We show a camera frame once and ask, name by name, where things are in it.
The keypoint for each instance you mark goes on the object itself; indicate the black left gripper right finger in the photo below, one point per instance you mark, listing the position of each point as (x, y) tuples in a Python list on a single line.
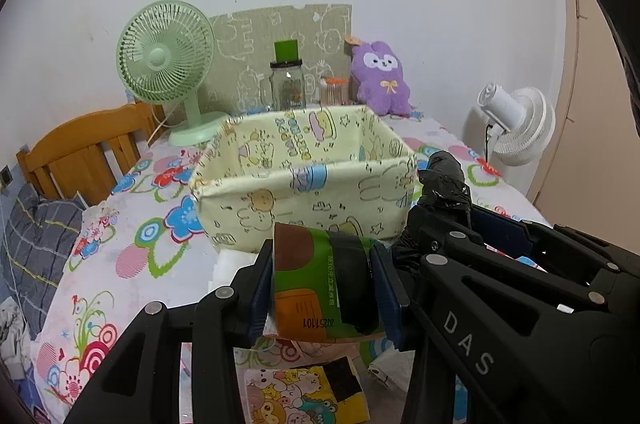
[(539, 324)]

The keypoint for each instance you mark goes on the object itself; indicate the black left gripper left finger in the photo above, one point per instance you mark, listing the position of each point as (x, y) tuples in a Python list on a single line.
[(138, 381)]

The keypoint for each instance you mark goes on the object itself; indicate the yellow cartoon tissue pack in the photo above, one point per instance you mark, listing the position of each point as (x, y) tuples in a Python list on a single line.
[(329, 392)]

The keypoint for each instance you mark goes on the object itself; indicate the green orange tissue pack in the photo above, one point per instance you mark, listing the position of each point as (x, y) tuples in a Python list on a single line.
[(323, 286)]

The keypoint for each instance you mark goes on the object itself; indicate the white tissue stack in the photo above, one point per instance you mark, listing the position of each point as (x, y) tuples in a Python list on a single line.
[(229, 262)]

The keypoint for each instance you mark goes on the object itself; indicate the floral tablecloth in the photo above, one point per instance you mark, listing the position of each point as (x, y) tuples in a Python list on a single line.
[(141, 245)]

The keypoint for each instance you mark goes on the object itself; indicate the grey plaid bedding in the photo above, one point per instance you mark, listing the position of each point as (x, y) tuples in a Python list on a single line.
[(36, 239)]

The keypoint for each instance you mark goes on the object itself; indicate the white desk fan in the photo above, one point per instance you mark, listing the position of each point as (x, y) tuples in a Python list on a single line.
[(520, 126)]

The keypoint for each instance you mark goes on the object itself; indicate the cream cartoon fabric storage box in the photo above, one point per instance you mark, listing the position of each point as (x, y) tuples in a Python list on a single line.
[(338, 168)]

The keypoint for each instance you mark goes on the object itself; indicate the wooden chair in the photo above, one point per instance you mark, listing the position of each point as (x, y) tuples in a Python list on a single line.
[(71, 159)]

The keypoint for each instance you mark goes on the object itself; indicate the purple plush bunny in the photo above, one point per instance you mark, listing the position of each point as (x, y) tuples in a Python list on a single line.
[(379, 79)]

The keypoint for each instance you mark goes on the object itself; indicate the toothpick jar orange lid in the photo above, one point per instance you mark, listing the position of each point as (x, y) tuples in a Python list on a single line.
[(334, 91)]

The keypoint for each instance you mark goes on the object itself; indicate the glass mason jar mug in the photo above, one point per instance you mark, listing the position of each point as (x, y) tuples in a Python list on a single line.
[(284, 89)]

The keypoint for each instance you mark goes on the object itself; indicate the green desk fan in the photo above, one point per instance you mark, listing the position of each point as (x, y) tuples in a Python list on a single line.
[(163, 55)]

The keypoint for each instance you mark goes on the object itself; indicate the green cup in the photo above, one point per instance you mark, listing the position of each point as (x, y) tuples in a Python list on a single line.
[(286, 51)]

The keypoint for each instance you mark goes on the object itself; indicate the beige cartoon cardboard panel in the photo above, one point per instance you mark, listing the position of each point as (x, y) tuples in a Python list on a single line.
[(244, 50)]

